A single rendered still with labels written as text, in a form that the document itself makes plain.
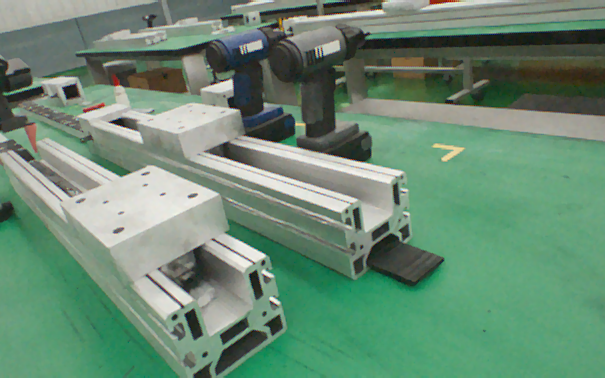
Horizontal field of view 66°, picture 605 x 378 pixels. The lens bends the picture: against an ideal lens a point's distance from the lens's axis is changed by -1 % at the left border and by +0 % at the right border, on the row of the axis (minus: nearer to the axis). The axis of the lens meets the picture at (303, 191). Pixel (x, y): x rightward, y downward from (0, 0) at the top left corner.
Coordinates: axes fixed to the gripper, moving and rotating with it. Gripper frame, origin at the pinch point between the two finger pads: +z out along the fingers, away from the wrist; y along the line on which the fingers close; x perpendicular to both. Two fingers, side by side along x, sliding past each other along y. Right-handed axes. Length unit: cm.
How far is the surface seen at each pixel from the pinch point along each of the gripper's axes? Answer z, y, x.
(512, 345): 3, 16, -115
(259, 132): -1, 35, -55
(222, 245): -5, 4, -94
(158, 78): 39, 169, 321
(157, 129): -9, 14, -60
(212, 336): -1, -2, -99
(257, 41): -17, 39, -54
